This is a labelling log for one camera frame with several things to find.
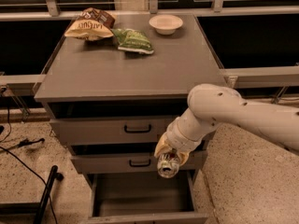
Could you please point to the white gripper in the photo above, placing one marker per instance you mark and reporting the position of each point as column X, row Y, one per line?
column 175, row 139

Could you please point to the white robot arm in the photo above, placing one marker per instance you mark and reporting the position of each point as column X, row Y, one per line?
column 209, row 106

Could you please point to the grey middle drawer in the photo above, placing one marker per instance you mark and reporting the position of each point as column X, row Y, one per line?
column 113, row 158

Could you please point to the grey drawer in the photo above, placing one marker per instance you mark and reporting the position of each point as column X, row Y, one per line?
column 144, row 198
column 113, row 158
column 102, row 122

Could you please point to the grey bottom drawer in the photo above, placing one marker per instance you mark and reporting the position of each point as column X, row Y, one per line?
column 144, row 198

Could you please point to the grey drawer cabinet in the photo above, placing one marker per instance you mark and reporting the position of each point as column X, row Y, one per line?
column 83, row 71

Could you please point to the grey top drawer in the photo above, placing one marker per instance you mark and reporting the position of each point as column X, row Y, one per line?
column 102, row 122

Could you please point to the grey metal railing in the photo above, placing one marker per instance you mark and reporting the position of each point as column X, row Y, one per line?
column 244, row 34

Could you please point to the green snack bag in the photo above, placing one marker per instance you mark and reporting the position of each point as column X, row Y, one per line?
column 131, row 40

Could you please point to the white bowl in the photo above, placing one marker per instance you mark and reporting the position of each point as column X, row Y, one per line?
column 165, row 24

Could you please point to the black stand leg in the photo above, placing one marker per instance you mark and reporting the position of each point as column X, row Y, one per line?
column 36, row 209

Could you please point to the brown yellow chip bag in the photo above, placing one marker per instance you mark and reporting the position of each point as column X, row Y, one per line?
column 92, row 24

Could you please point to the black top drawer handle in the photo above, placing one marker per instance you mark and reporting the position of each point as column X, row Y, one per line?
column 129, row 129

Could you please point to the black drawer handle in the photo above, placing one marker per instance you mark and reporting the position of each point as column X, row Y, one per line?
column 139, row 164
column 129, row 129

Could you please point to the black middle drawer handle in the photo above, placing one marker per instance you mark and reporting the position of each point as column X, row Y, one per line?
column 139, row 164

